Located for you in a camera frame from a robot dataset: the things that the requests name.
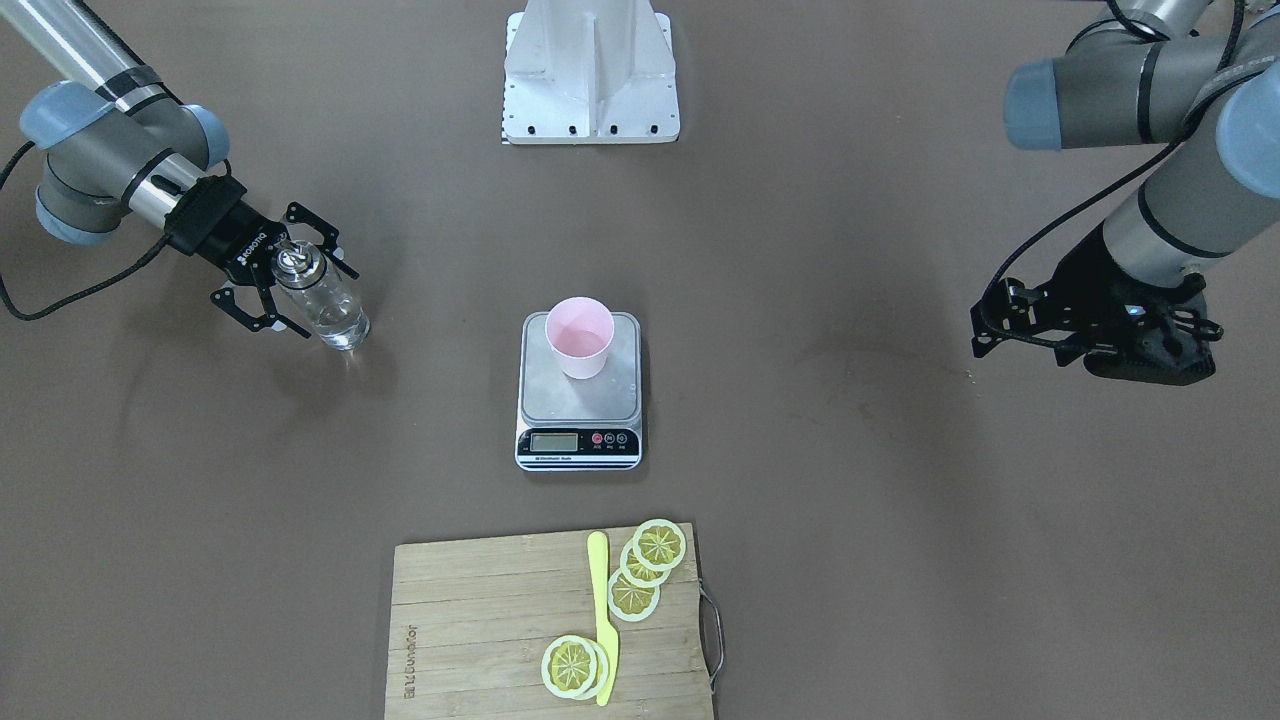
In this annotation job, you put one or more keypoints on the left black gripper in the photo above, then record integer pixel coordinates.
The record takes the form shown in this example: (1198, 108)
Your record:
(1082, 272)

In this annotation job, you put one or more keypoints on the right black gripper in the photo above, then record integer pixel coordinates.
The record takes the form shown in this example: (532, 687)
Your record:
(222, 236)

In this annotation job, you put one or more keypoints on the glass sauce bottle metal cap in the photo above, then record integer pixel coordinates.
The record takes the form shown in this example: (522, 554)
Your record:
(312, 282)

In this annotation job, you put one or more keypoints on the pink plastic cup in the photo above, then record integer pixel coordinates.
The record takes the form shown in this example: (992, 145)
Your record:
(580, 331)

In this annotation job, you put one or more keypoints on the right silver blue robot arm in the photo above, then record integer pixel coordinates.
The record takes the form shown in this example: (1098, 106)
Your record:
(117, 142)

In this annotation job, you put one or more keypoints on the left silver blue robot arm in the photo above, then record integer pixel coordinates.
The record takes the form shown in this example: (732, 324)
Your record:
(1139, 75)

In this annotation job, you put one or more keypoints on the silver digital kitchen scale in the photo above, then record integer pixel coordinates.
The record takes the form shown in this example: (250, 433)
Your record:
(568, 424)

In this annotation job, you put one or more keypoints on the bamboo cutting board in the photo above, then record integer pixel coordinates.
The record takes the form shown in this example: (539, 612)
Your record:
(470, 620)

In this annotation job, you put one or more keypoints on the yellow plastic knife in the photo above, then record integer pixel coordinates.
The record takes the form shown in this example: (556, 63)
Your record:
(606, 635)

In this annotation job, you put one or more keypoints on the lemon slice near knife tip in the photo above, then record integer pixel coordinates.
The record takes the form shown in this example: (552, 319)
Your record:
(574, 668)

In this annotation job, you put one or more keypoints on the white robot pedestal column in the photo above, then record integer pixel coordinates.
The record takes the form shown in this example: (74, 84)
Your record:
(598, 72)

